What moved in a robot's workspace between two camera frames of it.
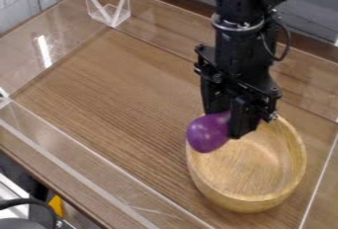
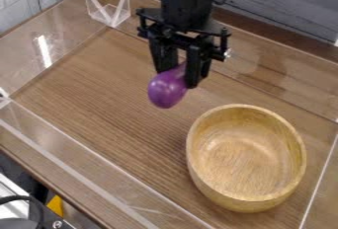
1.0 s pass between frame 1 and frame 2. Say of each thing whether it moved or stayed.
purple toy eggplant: moved
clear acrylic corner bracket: stayed
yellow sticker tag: stayed
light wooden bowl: stayed
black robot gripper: moved
